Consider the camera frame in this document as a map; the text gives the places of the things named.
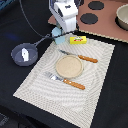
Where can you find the yellow butter box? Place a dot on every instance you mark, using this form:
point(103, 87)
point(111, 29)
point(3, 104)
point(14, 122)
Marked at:
point(78, 40)

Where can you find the light blue cup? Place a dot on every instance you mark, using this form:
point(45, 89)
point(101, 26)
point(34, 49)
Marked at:
point(57, 35)

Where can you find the white salt shaker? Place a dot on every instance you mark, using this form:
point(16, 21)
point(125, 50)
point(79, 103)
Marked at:
point(25, 54)

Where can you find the grey saucepan with handle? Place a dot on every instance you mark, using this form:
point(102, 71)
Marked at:
point(16, 53)

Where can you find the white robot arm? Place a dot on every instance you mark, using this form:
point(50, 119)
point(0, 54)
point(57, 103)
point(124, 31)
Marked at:
point(65, 12)

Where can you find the round wooden plate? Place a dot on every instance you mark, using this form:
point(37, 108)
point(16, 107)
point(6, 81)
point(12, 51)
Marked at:
point(69, 66)

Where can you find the beige woven placemat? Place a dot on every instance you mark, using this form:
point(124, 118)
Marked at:
point(69, 103)

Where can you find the black stove burner front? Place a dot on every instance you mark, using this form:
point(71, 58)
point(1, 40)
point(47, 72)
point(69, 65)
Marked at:
point(89, 18)

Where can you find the black stove burner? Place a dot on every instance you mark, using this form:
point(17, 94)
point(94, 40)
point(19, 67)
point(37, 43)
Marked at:
point(89, 18)
point(96, 5)

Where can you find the brown stove board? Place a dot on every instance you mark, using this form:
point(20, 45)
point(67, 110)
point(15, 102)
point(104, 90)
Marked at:
point(105, 26)

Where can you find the tall grey pot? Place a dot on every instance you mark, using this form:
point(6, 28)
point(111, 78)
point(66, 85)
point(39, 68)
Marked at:
point(79, 2)

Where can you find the black stove burner rear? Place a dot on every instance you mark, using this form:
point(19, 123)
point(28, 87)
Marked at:
point(96, 5)

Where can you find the cream bowl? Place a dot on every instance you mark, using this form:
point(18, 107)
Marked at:
point(122, 15)

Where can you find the fork with wooden handle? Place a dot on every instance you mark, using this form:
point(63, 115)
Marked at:
point(66, 81)

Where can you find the knife with wooden handle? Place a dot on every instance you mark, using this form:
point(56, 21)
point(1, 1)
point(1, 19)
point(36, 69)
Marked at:
point(80, 56)

